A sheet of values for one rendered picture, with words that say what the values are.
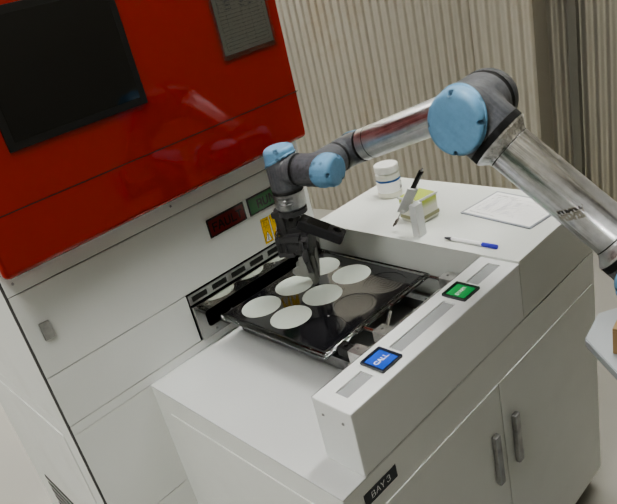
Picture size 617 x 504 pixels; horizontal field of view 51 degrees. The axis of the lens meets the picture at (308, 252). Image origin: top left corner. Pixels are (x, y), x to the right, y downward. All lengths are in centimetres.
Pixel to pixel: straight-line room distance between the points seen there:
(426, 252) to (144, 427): 79
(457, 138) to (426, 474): 64
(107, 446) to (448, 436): 76
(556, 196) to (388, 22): 275
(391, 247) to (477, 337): 40
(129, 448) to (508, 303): 93
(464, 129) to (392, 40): 270
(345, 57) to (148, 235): 270
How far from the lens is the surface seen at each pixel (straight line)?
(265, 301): 161
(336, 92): 412
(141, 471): 168
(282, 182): 148
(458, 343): 130
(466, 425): 141
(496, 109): 117
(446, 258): 155
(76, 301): 145
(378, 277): 159
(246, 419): 138
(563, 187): 116
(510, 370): 151
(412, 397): 122
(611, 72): 345
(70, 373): 149
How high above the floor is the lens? 165
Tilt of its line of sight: 25 degrees down
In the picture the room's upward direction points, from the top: 14 degrees counter-clockwise
